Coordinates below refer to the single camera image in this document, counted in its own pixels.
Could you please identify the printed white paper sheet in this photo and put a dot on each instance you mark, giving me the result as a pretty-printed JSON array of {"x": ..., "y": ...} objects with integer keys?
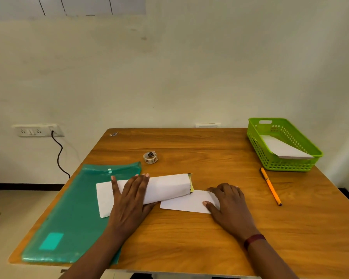
[{"x": 186, "y": 203}]

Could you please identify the small silver foil scrap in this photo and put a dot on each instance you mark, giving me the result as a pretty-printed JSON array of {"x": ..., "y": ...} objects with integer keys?
[{"x": 113, "y": 134}]

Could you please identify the white wall socket panel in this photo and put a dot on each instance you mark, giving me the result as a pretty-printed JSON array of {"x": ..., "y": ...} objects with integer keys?
[{"x": 32, "y": 131}]

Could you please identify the black skirting board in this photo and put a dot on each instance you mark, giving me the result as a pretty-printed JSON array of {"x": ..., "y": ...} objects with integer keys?
[{"x": 29, "y": 187}]

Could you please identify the orange pen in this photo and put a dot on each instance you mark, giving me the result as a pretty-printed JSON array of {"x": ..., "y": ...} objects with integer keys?
[{"x": 271, "y": 186}]

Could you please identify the white blank wall plate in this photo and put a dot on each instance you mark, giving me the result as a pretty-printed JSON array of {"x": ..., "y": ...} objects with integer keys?
[{"x": 208, "y": 125}]

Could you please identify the green translucent plastic folder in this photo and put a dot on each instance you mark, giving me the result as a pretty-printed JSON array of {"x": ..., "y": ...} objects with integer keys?
[{"x": 75, "y": 217}]

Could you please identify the green plastic basket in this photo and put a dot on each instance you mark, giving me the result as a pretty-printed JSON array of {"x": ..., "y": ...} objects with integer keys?
[{"x": 279, "y": 167}]

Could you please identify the person's right hand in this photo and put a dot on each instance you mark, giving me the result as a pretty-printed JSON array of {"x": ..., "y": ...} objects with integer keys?
[{"x": 234, "y": 212}]

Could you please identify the person's left leg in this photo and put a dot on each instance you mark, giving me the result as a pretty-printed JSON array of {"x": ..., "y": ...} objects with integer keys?
[{"x": 141, "y": 276}]

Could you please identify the small clear tape roll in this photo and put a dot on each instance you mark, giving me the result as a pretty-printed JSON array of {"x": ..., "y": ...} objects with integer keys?
[{"x": 150, "y": 157}]

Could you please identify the person's left hand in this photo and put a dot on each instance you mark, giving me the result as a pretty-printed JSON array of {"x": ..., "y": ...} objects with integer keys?
[{"x": 128, "y": 209}]

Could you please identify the dark red wrist band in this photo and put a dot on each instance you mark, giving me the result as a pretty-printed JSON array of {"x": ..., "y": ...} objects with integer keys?
[{"x": 254, "y": 238}]

